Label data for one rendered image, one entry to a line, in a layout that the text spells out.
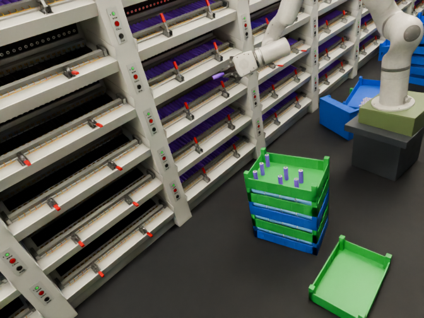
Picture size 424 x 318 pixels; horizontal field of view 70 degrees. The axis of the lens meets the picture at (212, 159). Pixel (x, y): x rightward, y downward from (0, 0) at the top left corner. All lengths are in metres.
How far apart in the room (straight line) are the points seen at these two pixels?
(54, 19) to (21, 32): 0.11
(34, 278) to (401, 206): 1.63
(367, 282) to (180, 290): 0.77
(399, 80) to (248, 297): 1.19
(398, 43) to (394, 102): 0.30
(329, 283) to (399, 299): 0.24
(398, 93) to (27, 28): 1.55
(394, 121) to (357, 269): 0.73
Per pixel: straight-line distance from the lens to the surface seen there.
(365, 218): 1.65
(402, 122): 1.71
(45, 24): 1.17
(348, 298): 1.38
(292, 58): 2.14
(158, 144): 1.42
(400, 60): 1.67
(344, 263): 1.47
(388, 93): 1.73
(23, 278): 1.39
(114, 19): 1.25
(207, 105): 1.62
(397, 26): 1.59
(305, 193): 1.23
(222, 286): 1.42
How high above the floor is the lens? 1.18
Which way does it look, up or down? 34 degrees down
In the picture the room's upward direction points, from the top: 14 degrees counter-clockwise
